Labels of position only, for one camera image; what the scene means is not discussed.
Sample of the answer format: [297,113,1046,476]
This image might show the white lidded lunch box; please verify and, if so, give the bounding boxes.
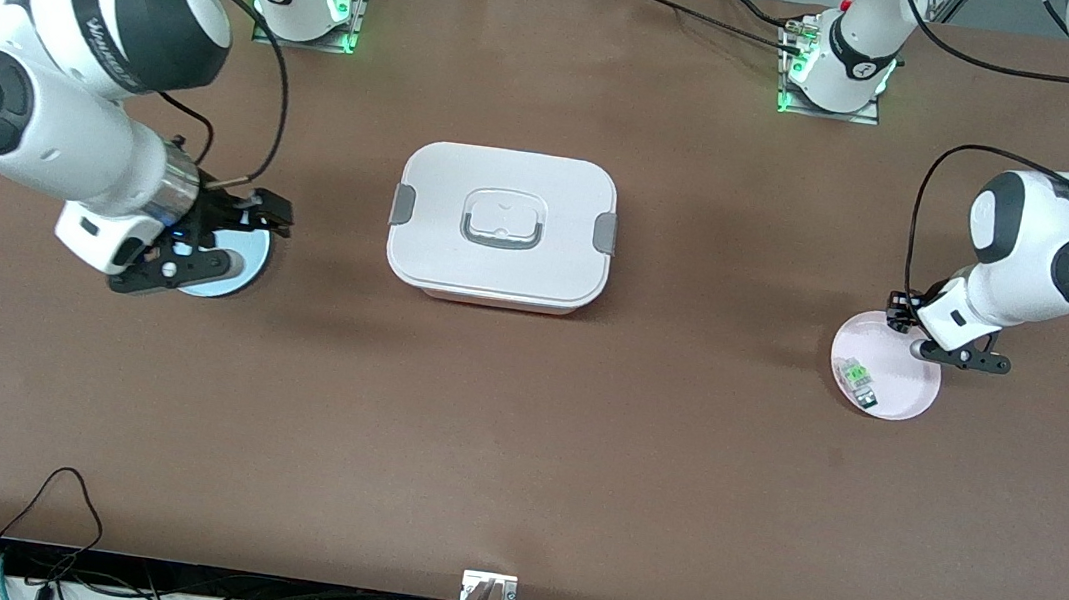
[380,136,627,322]

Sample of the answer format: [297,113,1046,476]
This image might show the light blue round plate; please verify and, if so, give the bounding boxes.
[176,218,275,305]

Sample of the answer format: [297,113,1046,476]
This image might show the pink round plate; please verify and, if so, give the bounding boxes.
[825,305,950,426]

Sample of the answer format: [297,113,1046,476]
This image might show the green switch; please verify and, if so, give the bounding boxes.
[829,355,887,413]

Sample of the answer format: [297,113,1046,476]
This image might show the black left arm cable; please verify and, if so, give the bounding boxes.
[869,0,1069,324]

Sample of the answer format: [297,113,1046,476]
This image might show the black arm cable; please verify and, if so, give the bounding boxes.
[66,0,301,193]
[869,0,1069,324]

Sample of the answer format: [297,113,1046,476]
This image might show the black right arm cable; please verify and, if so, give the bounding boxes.
[66,0,301,193]

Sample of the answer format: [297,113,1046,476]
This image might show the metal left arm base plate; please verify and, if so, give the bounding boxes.
[772,16,891,127]

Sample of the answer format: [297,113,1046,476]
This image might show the black looped cable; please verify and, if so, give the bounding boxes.
[0,459,113,584]

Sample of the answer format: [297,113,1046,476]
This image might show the black cable across table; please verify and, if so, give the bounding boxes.
[625,0,811,55]

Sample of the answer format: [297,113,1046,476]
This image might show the white metal mounting bracket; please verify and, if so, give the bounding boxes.
[460,570,520,600]

